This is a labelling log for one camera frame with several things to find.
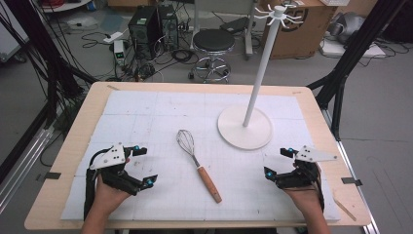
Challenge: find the black flat case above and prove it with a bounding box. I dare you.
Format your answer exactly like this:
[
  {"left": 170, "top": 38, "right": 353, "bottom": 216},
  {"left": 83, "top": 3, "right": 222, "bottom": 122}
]
[{"left": 219, "top": 16, "right": 251, "bottom": 35}]

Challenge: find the aluminium rail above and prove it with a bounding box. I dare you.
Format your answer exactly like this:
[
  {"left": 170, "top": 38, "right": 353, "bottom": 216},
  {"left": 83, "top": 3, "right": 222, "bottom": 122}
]
[
  {"left": 0, "top": 126, "right": 55, "bottom": 215},
  {"left": 320, "top": 108, "right": 382, "bottom": 234}
]

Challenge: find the wire whisk with wooden handle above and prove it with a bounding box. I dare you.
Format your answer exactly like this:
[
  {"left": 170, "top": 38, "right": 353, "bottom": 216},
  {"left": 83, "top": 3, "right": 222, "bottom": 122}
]
[{"left": 175, "top": 129, "right": 224, "bottom": 205}]

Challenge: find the small power supply green display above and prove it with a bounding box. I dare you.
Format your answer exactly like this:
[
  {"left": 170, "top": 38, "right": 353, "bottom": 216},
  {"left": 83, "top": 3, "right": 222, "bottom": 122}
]
[{"left": 113, "top": 39, "right": 128, "bottom": 66}]

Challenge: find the white gridded mat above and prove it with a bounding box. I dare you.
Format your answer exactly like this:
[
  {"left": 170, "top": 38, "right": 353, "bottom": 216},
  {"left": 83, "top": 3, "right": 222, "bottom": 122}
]
[{"left": 60, "top": 90, "right": 342, "bottom": 222}]

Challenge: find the white power strip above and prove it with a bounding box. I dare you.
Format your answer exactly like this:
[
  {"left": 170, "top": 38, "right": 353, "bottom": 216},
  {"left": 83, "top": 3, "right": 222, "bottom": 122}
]
[{"left": 102, "top": 30, "right": 125, "bottom": 45}]

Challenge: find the black round stool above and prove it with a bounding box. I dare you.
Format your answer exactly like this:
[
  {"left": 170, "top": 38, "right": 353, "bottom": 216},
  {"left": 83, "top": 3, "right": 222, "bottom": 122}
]
[{"left": 187, "top": 28, "right": 237, "bottom": 85}]

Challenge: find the grey bag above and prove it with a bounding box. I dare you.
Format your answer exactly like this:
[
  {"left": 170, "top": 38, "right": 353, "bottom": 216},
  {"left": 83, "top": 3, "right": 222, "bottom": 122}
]
[{"left": 327, "top": 12, "right": 367, "bottom": 45}]

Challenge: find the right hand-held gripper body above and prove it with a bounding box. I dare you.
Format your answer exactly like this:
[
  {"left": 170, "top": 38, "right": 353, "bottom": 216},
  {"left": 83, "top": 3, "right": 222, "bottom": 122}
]
[{"left": 275, "top": 144, "right": 339, "bottom": 190}]

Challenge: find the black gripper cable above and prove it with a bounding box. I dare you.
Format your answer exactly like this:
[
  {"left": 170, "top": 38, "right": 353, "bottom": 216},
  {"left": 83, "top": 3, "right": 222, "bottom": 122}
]
[
  {"left": 313, "top": 167, "right": 326, "bottom": 213},
  {"left": 83, "top": 147, "right": 113, "bottom": 221}
]

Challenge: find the white hook rack stand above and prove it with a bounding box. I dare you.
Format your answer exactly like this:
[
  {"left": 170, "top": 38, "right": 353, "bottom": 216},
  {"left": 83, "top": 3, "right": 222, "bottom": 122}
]
[{"left": 216, "top": 4, "right": 305, "bottom": 151}]

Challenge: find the white flat board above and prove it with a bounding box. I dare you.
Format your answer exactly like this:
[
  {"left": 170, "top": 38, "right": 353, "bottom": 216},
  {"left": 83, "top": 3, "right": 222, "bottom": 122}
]
[{"left": 319, "top": 38, "right": 388, "bottom": 59}]

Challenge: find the large black computer tower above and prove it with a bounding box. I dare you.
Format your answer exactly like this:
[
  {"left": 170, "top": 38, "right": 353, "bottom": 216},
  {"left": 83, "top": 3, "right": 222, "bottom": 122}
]
[{"left": 128, "top": 5, "right": 164, "bottom": 61}]

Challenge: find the coiled black cable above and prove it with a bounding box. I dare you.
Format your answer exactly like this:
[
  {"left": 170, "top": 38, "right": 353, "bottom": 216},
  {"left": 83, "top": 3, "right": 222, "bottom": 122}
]
[{"left": 170, "top": 48, "right": 197, "bottom": 65}]

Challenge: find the thin wooden stick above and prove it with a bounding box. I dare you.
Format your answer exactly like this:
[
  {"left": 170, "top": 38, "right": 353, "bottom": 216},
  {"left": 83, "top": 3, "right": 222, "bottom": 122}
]
[{"left": 333, "top": 198, "right": 357, "bottom": 222}]

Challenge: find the person's right hand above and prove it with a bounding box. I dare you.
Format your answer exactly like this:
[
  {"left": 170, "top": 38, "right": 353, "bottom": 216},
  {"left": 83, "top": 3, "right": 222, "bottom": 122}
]
[{"left": 284, "top": 181, "right": 325, "bottom": 216}]

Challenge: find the person's left hand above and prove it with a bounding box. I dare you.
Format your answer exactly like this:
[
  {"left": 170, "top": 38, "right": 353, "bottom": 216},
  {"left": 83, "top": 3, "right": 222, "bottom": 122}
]
[{"left": 93, "top": 175, "right": 131, "bottom": 216}]

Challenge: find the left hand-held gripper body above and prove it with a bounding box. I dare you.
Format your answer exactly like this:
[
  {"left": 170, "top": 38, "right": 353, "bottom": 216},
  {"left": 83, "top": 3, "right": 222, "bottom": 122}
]
[{"left": 89, "top": 141, "right": 144, "bottom": 197}]

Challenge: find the slim black computer tower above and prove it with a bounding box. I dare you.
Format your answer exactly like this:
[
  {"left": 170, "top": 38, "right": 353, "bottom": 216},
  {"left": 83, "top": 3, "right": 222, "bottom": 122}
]
[{"left": 158, "top": 4, "right": 180, "bottom": 52}]

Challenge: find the brown cardboard box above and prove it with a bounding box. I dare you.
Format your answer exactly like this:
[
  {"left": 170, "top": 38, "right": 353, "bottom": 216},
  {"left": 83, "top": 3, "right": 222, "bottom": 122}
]
[{"left": 260, "top": 0, "right": 339, "bottom": 60}]

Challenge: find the black metal frame stand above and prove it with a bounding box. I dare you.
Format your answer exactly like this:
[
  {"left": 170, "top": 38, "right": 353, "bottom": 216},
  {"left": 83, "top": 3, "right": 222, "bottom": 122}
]
[
  {"left": 0, "top": 0, "right": 99, "bottom": 184},
  {"left": 306, "top": 0, "right": 407, "bottom": 142}
]

